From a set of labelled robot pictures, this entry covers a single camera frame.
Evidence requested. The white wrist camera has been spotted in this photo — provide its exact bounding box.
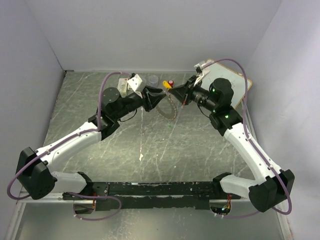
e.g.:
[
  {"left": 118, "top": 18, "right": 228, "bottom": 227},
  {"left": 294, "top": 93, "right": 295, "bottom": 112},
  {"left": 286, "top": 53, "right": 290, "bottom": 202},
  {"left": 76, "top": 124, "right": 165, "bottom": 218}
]
[
  {"left": 127, "top": 74, "right": 146, "bottom": 93},
  {"left": 194, "top": 59, "right": 214, "bottom": 86}
]

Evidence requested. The purple cable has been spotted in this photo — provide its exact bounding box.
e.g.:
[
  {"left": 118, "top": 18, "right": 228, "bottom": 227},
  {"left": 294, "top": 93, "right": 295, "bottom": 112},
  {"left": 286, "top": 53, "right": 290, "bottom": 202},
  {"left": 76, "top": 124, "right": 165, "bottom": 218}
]
[
  {"left": 6, "top": 71, "right": 133, "bottom": 200},
  {"left": 204, "top": 58, "right": 293, "bottom": 219}
]

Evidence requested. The white framed whiteboard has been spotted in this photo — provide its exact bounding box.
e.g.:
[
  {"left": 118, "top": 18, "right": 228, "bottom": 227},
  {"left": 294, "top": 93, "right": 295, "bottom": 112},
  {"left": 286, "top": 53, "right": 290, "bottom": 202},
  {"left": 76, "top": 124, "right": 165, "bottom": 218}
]
[{"left": 201, "top": 63, "right": 245, "bottom": 109}]

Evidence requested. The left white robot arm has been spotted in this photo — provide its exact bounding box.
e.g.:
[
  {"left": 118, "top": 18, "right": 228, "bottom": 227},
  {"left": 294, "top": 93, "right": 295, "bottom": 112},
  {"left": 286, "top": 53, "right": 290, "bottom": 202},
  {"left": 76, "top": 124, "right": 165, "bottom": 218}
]
[{"left": 16, "top": 86, "right": 166, "bottom": 200}]

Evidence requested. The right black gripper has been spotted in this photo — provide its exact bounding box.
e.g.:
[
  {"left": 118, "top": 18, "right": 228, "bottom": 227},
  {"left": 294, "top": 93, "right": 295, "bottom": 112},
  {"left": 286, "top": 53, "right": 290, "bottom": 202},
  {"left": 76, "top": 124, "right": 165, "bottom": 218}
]
[{"left": 169, "top": 75, "right": 218, "bottom": 112}]

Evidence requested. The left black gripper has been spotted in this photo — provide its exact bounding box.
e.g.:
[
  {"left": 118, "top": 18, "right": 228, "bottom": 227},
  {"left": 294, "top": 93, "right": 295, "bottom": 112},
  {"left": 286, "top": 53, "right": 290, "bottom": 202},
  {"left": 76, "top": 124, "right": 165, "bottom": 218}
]
[{"left": 113, "top": 84, "right": 167, "bottom": 120}]

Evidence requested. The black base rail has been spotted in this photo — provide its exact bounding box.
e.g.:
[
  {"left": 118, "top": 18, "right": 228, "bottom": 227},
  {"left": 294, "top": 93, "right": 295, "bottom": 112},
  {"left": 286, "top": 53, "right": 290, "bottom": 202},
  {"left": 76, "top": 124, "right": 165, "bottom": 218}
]
[{"left": 62, "top": 181, "right": 243, "bottom": 212}]

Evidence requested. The clear plastic clip jar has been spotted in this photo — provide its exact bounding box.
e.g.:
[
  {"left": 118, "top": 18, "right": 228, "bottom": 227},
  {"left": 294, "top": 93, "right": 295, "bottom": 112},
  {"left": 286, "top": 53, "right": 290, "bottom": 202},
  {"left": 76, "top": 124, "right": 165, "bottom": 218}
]
[{"left": 148, "top": 75, "right": 159, "bottom": 88}]

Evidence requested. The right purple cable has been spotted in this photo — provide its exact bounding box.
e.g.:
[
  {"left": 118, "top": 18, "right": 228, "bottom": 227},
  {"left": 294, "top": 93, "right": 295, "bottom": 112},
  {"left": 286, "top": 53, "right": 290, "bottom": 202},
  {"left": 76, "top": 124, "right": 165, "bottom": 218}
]
[{"left": 204, "top": 58, "right": 293, "bottom": 219}]

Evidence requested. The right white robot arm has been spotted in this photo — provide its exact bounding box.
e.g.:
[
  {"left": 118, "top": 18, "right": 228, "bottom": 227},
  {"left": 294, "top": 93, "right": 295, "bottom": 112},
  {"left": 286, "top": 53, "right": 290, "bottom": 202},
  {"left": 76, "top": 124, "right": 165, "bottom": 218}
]
[{"left": 168, "top": 76, "right": 295, "bottom": 213}]

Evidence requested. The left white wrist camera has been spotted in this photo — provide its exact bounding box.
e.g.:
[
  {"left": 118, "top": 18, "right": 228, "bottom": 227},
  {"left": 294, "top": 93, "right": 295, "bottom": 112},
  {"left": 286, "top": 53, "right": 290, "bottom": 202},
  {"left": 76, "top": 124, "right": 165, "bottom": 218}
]
[{"left": 127, "top": 74, "right": 146, "bottom": 93}]

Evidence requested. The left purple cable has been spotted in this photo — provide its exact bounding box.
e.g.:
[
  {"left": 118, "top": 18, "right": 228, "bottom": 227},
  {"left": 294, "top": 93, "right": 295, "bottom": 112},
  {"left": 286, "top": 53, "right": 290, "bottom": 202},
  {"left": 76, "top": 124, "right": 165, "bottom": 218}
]
[{"left": 6, "top": 71, "right": 133, "bottom": 200}]

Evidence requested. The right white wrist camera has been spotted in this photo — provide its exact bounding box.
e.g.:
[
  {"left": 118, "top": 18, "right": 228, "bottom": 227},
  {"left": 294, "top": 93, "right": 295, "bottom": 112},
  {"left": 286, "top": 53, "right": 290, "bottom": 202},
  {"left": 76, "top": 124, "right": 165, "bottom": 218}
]
[{"left": 194, "top": 59, "right": 214, "bottom": 86}]

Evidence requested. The green white staple box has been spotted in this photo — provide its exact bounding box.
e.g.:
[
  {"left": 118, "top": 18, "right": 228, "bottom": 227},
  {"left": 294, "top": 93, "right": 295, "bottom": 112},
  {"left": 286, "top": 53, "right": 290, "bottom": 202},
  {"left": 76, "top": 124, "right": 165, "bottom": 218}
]
[{"left": 117, "top": 78, "right": 129, "bottom": 97}]

